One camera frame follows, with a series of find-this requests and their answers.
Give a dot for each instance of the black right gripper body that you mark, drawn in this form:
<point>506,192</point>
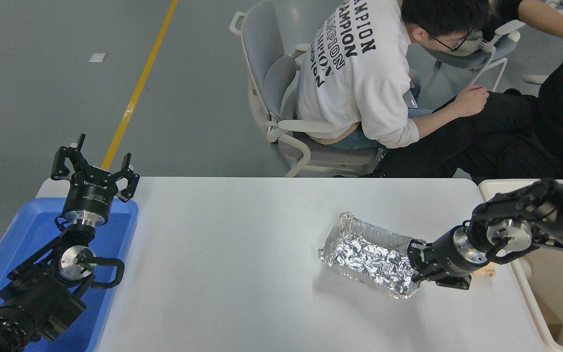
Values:
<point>445,256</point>

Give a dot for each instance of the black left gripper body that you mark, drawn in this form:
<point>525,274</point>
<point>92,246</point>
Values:
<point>91,195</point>

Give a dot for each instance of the silver foil tray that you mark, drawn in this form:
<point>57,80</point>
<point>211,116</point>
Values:
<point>364,256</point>

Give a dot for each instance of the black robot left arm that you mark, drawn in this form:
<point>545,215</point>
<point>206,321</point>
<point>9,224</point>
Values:
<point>42,293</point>

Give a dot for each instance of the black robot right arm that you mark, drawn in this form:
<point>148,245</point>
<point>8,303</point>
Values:
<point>555,215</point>

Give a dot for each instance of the person's hand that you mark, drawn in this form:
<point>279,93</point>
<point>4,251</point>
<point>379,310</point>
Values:
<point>472,101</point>

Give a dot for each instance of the crumpled tan paper ball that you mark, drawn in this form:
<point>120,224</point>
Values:
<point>487,271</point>

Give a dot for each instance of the blue plastic tray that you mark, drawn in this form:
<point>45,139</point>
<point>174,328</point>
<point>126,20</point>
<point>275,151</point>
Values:
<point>22,234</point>

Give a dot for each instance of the brown cardboard piece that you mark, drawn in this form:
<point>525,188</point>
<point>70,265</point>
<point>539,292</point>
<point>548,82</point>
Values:
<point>550,318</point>

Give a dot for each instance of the large pale bin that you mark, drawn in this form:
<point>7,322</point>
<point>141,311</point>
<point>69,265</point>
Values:
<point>555,303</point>

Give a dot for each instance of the person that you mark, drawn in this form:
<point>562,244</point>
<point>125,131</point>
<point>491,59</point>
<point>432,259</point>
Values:
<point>540,17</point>
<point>355,73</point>
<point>482,146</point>

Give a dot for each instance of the grey white-framed chair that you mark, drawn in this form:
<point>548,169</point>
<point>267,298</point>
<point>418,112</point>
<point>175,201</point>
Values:
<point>267,73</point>
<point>499,46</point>

